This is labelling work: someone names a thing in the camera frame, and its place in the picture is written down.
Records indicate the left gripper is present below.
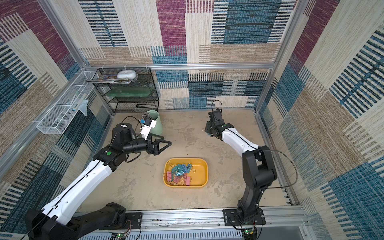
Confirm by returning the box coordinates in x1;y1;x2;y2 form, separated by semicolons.
122;132;171;156

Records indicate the pink binder clip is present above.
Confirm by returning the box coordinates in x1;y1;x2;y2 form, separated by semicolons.
167;171;173;182
185;176;191;186

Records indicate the teal binder clip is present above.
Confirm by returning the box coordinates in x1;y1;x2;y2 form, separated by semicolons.
183;164;193;173
172;165;184;177

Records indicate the yellow storage tray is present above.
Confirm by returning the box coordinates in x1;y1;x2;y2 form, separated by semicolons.
163;158;209;188

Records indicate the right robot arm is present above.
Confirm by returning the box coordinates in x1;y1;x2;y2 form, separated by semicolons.
205;109;278;225

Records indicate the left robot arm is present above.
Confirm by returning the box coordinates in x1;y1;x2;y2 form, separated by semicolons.
25;123;172;240

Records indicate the mint green pen cup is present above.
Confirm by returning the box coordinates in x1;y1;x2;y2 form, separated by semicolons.
146;110;163;136

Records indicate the white round device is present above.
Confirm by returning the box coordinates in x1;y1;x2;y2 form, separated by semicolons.
117;70;138;80

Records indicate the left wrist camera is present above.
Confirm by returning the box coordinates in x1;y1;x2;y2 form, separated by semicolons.
140;118;157;140

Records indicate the black wire shelf rack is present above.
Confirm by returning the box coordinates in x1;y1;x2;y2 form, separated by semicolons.
91;67;160;114

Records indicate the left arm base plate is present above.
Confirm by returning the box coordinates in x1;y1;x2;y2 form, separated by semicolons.
121;212;143;230

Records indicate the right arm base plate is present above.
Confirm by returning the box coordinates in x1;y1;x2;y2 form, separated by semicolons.
222;208;266;227

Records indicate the white wire wall basket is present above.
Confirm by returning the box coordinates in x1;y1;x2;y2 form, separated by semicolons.
37;71;94;135

